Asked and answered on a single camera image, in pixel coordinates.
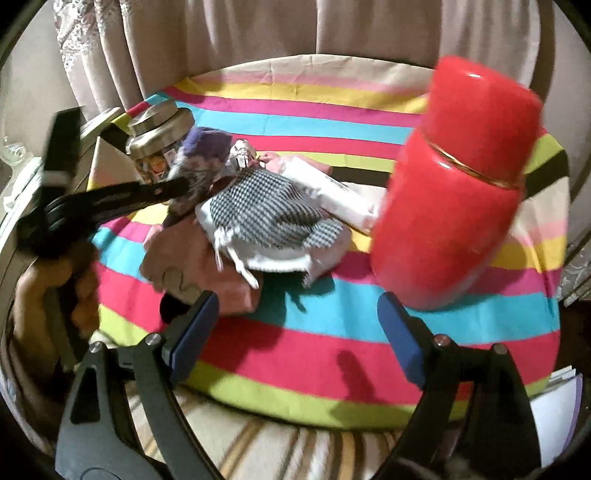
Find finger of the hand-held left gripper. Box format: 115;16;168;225
91;178;191;223

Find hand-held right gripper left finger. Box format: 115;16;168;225
54;291;225;480

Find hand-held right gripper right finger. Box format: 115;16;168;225
377;292;542;480

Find purple cloth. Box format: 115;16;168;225
165;127;237;219

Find person's left hand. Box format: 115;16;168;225
13;251;100;340

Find white carved furniture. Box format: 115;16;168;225
0;133;48;232

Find metal tea tin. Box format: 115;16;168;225
126;102;195;186

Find dusty pink cloth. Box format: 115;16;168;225
140;220;265;318

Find striped colourful tablecloth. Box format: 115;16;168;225
90;60;571;431

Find white patterned cloth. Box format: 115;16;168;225
230;140;260;171

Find houndstooth cloth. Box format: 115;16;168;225
196;164;352;289

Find beige striped mat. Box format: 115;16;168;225
124;387;417;480

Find red thermos bottle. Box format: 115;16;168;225
369;55;544;311

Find small salmon pink cloth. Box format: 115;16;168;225
265;154;334;177

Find white paper stack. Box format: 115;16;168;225
528;366;583;463

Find white packet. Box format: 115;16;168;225
276;154;385;234

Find beige lace-trimmed curtain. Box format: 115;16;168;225
52;0;542;121

